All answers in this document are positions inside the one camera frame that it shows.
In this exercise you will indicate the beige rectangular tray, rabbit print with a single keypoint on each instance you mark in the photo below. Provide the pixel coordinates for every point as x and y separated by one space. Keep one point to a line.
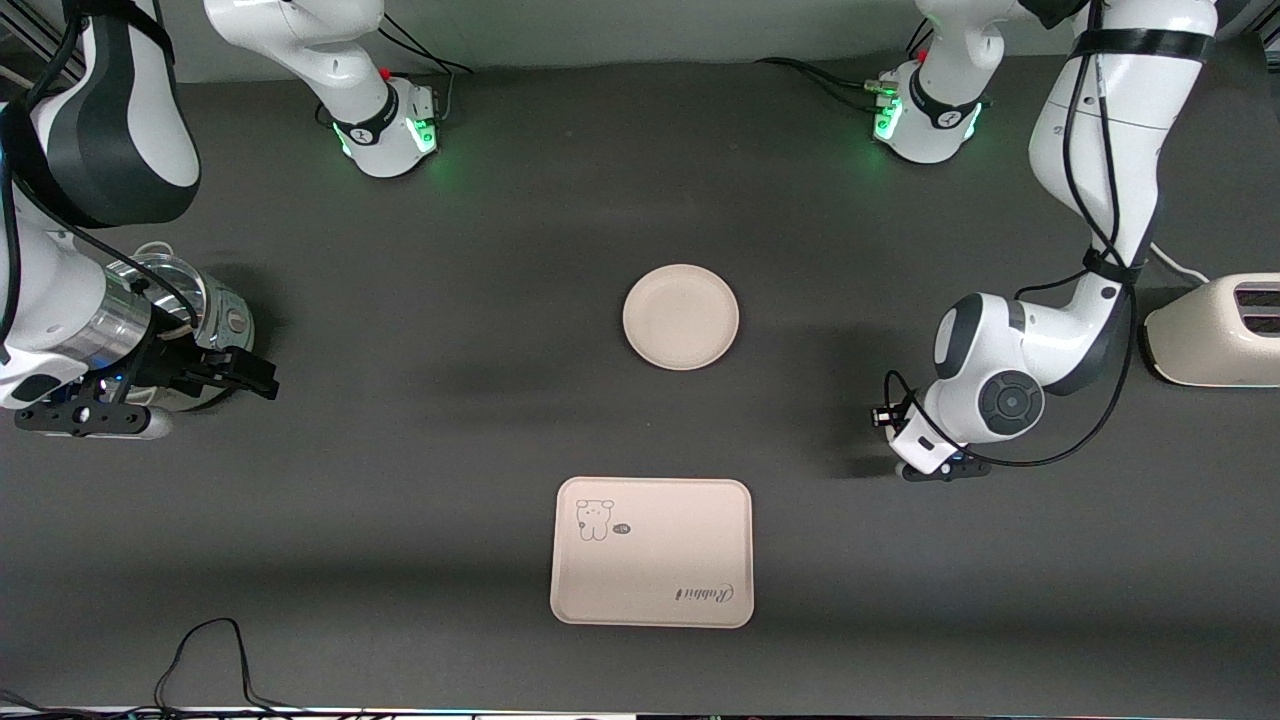
660 560

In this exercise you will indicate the cream white toaster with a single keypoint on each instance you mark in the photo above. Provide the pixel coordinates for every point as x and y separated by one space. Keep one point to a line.
1200 340

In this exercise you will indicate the aluminium frame rail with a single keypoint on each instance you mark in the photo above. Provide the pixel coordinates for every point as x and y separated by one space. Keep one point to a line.
20 35

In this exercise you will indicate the round beige plate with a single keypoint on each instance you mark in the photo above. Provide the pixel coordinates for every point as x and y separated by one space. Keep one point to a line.
680 318

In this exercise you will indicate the steel pot with glass lid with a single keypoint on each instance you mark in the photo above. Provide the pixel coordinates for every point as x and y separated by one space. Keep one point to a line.
240 350

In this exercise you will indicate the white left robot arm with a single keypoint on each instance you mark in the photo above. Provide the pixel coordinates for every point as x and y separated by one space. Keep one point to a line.
1100 150

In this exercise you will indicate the glass pot lid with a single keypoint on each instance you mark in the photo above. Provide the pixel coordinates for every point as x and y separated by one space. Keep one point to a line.
175 280

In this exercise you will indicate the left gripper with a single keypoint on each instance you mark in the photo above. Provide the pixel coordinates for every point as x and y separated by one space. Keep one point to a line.
887 416

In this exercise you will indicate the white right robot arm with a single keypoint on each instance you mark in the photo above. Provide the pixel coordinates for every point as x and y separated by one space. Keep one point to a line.
330 60

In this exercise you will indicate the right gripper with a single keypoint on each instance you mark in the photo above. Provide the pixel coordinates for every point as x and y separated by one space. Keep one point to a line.
172 367

